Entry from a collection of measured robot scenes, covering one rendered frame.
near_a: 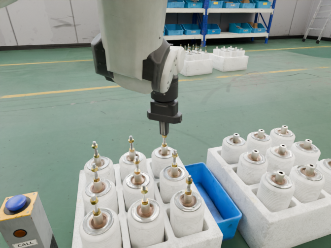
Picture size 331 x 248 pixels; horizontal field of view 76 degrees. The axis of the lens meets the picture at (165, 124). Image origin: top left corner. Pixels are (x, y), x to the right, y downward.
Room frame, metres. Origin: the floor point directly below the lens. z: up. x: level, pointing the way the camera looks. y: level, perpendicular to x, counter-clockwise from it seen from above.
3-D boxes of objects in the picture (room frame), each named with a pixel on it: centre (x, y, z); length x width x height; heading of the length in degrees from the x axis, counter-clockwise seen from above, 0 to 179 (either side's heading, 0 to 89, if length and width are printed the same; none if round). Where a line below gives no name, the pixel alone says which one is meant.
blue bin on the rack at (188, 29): (5.45, -0.56, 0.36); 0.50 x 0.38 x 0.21; 19
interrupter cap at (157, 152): (0.65, 0.00, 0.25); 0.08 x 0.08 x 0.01
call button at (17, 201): (0.35, 0.34, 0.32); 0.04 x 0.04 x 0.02
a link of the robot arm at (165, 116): (0.65, 0.00, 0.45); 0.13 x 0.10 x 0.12; 67
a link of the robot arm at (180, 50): (0.61, 0.00, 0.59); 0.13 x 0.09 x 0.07; 168
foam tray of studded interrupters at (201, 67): (2.88, -0.36, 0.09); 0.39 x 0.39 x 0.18; 25
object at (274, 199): (0.50, -0.35, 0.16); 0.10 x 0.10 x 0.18
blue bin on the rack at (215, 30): (5.58, -1.05, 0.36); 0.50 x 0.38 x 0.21; 19
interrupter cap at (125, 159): (0.61, 0.12, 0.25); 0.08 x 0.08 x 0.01
